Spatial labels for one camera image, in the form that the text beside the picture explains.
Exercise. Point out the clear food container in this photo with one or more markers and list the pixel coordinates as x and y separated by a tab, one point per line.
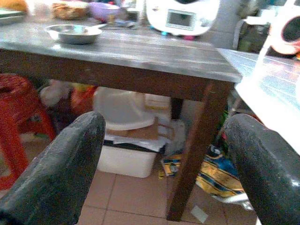
70	10

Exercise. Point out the white paper scrap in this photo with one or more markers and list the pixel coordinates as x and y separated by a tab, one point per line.
199	214

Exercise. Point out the white plastic lid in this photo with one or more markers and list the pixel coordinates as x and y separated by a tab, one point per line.
122	110

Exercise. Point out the yellow and blue bag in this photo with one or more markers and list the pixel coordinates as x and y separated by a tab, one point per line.
218	178

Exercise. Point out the white plastic box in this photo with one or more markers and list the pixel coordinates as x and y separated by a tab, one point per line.
126	161

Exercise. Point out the white kitchen appliance with display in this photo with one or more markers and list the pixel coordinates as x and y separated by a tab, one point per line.
159	14

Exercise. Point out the orange bread bun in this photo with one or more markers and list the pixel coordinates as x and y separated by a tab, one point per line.
11	3

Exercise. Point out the pale green cutting board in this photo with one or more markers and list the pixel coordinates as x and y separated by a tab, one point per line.
9	16

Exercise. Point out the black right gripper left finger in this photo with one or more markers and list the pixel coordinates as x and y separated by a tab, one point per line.
54	173

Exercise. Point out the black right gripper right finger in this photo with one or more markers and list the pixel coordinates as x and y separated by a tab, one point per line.
269	173

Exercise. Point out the orange plastic bag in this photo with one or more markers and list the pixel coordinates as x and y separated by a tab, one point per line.
82	98

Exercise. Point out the dark wooden table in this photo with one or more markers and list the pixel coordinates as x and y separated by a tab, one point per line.
140	54

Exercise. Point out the brown cardboard piece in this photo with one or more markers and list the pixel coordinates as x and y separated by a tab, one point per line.
140	132

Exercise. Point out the red plastic stool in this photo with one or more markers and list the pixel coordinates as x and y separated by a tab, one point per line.
14	105

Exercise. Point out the pink round roll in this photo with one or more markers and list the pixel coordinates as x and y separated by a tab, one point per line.
276	39

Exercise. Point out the tall clear plastic container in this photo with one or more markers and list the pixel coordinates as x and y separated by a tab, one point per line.
39	9

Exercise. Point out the purple plastic bowl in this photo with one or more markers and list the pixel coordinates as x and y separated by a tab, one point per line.
100	10

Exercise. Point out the round metal plate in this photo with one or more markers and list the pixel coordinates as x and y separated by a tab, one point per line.
75	37

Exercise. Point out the white plastic bag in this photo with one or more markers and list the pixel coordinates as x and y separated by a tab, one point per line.
54	93

